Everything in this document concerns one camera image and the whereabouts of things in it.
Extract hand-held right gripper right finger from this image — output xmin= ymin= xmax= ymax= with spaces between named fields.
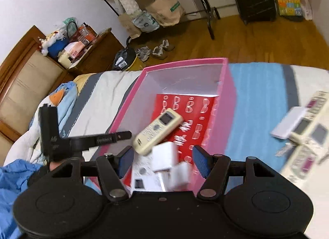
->
xmin=192 ymin=145 xmax=275 ymax=203

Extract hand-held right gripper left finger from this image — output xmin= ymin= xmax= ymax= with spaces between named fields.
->
xmin=51 ymin=145 xmax=135 ymax=203

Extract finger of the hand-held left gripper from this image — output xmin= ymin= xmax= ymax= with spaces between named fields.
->
xmin=70 ymin=130 xmax=132 ymax=150

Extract small white charger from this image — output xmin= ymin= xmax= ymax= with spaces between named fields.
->
xmin=166 ymin=162 xmax=193 ymax=191

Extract beige remote control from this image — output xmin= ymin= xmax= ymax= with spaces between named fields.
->
xmin=133 ymin=108 xmax=184 ymax=156

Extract pink cardboard box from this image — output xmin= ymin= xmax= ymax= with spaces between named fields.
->
xmin=89 ymin=58 xmax=237 ymax=196

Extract metal keys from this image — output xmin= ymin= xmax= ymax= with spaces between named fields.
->
xmin=275 ymin=143 xmax=296 ymax=158

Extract white remote control grey screen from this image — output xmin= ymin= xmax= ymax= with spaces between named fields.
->
xmin=310 ymin=122 xmax=329 ymax=149

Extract light blue duck blanket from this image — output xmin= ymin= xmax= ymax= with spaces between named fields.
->
xmin=28 ymin=82 xmax=79 ymax=152

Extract black bag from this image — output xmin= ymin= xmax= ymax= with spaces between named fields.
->
xmin=112 ymin=46 xmax=138 ymax=72

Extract wooden nightstand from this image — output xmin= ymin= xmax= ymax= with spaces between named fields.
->
xmin=68 ymin=28 xmax=125 ymax=75

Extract pink white tissue box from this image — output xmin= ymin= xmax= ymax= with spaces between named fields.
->
xmin=65 ymin=42 xmax=86 ymax=59

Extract grey sneaker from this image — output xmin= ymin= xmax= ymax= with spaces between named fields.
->
xmin=135 ymin=46 xmax=152 ymax=62

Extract blue bag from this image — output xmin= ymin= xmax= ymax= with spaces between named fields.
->
xmin=47 ymin=40 xmax=70 ymax=58

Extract beige shoe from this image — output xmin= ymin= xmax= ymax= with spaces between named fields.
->
xmin=152 ymin=45 xmax=168 ymax=60
xmin=161 ymin=39 xmax=175 ymax=52

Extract white stuffed toy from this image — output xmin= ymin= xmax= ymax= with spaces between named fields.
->
xmin=38 ymin=30 xmax=65 ymax=56

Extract red snack package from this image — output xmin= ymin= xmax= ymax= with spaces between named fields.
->
xmin=68 ymin=23 xmax=98 ymax=46

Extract small brown paper bag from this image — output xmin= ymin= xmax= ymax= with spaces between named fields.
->
xmin=118 ymin=13 xmax=142 ymax=39

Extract clear plastic bag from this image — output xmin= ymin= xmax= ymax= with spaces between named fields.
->
xmin=54 ymin=16 xmax=79 ymax=36

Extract white printed bag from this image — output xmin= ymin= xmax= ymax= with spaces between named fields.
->
xmin=132 ymin=11 xmax=160 ymax=33

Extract black clothes rack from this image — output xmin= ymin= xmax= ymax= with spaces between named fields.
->
xmin=76 ymin=0 xmax=221 ymax=46

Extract brown paper bag green label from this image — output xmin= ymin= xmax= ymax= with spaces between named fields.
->
xmin=146 ymin=0 xmax=185 ymax=27

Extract colourful patterned gift bag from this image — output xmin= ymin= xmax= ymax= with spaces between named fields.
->
xmin=274 ymin=0 xmax=304 ymax=18

